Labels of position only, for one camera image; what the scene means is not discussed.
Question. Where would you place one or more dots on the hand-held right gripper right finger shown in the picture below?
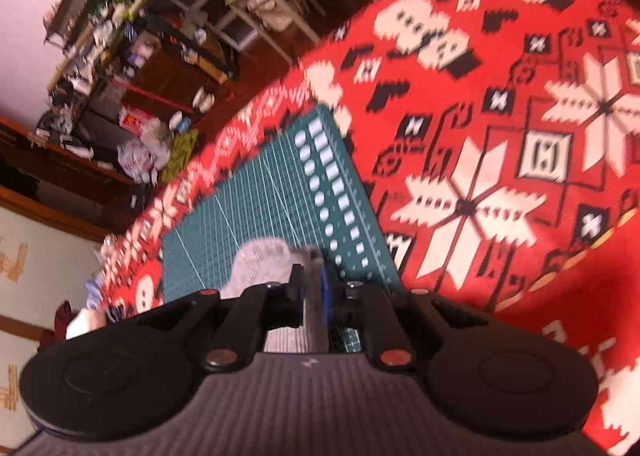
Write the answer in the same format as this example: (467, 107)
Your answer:
(325, 298)

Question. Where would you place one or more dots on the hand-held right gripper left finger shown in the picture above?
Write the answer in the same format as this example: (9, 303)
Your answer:
(295, 303)

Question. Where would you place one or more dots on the grey ribbed polo shirt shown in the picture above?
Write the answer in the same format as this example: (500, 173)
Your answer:
(260, 266)

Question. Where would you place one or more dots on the green cutting mat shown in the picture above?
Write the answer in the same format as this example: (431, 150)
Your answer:
(260, 196)

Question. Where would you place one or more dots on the yellow-green lattice trivet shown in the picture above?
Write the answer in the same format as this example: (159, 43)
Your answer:
(180, 155)

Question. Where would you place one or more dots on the folded white cloth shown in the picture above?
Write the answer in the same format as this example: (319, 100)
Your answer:
(85, 323)

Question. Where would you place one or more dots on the white plastic bag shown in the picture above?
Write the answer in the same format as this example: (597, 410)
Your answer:
(145, 153)

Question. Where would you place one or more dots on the blue and white cup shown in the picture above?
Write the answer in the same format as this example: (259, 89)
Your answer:
(181, 121)

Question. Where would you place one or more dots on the white bowl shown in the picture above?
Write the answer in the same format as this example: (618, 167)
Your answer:
(203, 99)

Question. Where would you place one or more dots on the red and white carton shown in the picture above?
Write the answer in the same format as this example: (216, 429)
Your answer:
(134, 119)

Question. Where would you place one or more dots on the red broom stick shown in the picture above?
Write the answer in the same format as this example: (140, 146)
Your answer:
(150, 94)

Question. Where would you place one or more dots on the red patterned blanket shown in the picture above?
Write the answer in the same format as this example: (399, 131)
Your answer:
(500, 110)

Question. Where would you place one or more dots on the brown wooden drawer cabinet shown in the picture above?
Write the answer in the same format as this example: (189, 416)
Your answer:
(165, 75)

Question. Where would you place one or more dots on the dark wooden cabinet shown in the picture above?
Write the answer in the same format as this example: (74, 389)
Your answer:
(50, 170)

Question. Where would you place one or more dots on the cluttered black shelf rack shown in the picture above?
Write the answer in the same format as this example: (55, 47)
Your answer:
(85, 20)

